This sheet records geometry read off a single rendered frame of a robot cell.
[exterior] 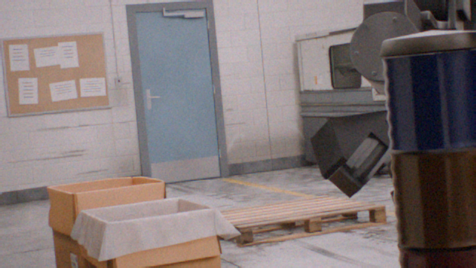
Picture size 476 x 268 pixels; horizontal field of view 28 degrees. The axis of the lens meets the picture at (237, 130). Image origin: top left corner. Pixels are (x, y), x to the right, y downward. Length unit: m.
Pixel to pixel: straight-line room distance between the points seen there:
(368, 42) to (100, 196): 3.91
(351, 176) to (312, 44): 11.04
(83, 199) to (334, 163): 3.86
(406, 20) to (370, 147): 0.10
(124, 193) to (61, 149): 6.82
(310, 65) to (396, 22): 11.14
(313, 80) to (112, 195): 7.43
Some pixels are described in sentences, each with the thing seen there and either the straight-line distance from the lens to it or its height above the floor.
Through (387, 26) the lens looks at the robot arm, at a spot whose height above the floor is 1.22.
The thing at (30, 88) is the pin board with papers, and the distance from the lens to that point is 11.37.
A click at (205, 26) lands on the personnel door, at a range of 11.89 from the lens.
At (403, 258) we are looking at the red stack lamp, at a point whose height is 1.12.
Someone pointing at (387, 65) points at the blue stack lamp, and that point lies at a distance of 0.35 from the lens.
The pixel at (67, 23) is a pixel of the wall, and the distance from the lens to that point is 11.51.
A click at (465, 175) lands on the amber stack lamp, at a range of 0.35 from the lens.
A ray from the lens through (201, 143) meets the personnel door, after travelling 11.84.
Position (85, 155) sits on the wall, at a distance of 11.51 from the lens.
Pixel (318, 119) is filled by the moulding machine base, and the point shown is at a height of 0.62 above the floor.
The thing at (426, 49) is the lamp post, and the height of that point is 1.19.
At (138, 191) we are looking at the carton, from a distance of 4.68.
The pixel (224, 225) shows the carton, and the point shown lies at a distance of 4.14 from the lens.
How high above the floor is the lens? 1.19
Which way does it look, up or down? 3 degrees down
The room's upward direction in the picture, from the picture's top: 5 degrees counter-clockwise
